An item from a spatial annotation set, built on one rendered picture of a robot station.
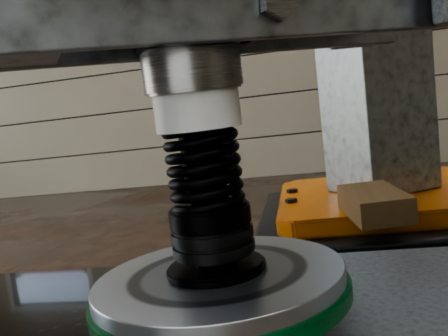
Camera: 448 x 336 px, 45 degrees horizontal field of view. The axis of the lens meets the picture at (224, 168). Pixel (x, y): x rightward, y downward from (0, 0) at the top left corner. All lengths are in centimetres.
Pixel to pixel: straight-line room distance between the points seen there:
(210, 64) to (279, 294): 17
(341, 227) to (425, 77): 40
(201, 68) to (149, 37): 5
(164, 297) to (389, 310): 20
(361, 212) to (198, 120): 60
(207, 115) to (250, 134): 619
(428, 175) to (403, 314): 81
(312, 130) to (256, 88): 84
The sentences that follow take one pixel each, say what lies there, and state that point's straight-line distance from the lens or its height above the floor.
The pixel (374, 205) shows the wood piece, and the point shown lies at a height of 83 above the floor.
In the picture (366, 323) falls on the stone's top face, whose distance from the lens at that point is 48.
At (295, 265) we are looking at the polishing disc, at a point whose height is 90.
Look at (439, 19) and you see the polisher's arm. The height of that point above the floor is 108.
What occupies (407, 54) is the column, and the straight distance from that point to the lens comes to 124.
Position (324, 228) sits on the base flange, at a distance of 109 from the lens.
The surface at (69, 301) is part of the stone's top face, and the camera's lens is 62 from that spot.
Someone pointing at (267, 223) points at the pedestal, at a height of 74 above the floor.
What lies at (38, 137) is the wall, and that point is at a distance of 761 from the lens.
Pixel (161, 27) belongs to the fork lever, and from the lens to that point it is 37.
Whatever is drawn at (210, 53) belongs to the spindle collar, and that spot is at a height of 107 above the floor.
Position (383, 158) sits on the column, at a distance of 120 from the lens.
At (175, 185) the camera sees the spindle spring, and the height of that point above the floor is 98.
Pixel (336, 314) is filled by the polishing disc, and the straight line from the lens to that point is 40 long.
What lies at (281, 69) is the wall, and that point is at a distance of 651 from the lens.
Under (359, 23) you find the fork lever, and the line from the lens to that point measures 43.
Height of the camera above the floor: 104
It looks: 8 degrees down
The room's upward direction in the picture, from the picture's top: 7 degrees counter-clockwise
